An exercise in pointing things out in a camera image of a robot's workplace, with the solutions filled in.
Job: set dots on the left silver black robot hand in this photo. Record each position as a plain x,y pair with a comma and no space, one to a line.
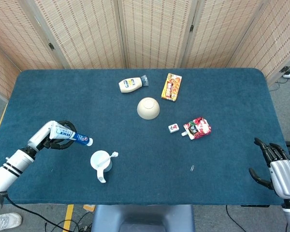
41,134

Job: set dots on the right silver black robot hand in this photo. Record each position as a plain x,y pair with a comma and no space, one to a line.
285,178

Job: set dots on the blue white toothpaste tube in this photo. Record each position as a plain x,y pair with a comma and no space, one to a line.
81,138

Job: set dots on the white toothbrush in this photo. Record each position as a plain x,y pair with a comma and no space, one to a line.
114,154

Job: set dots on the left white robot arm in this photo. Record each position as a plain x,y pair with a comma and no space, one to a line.
9,166

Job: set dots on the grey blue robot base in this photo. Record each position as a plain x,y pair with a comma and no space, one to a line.
142,217

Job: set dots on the blue tablecloth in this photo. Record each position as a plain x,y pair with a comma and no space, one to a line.
62,96

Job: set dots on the dark metal screen hinge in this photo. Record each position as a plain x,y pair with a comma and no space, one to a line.
192,28
51,46

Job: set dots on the orange floor sticker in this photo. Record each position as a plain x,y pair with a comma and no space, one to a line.
89,207

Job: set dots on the white sneaker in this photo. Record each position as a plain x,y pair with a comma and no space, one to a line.
7,220

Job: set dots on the metal paper clip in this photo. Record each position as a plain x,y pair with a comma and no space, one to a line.
192,168

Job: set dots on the red juice spout pouch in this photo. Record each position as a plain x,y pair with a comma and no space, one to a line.
198,129

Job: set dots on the cream mayonnaise squeeze bottle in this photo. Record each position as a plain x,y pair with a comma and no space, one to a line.
130,84

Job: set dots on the black power plug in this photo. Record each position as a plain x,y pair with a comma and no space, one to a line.
285,69

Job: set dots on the beige upturned bowl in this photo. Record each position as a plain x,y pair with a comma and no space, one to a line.
148,108

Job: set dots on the white mahjong tile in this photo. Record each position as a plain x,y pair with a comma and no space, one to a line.
173,128

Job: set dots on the yellow curry box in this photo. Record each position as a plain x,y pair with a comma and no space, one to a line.
171,87

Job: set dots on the woven bamboo folding screen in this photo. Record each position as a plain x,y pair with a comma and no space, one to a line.
159,36

